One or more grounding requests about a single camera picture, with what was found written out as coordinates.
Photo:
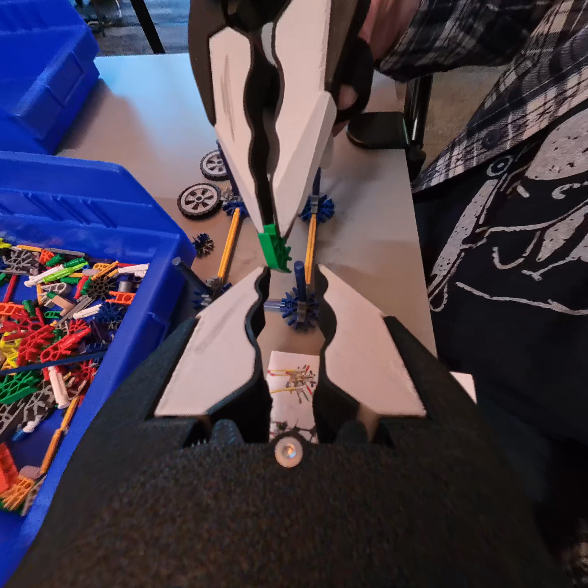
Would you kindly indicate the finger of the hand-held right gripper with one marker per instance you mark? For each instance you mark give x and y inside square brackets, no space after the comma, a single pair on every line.
[303,101]
[234,129]

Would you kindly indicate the person's dark printed shirt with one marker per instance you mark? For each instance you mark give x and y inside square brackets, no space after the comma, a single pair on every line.
[514,276]

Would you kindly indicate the blue plastic bin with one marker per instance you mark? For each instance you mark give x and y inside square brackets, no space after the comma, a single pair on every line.
[37,64]

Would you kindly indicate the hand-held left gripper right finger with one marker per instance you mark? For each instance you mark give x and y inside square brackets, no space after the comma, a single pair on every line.
[367,354]

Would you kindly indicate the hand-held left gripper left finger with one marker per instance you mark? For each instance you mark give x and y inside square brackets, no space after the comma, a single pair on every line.
[216,358]

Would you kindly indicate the toy instruction sheet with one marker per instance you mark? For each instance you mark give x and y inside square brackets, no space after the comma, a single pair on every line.
[292,386]

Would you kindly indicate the green toy connector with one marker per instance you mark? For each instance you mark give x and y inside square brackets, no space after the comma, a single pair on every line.
[274,246]

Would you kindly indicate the pile of colourful toy pieces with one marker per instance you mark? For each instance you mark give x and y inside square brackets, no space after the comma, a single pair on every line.
[55,331]

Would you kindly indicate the blue bin with white label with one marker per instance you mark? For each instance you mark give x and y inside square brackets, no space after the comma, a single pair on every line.
[138,239]

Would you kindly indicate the person's right forearm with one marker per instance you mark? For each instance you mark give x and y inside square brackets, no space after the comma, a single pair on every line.
[459,37]

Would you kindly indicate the blue yellow toy rod frame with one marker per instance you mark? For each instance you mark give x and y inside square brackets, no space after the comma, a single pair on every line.
[308,303]

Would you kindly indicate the person's right hand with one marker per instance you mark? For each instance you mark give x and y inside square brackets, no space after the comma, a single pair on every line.
[377,32]

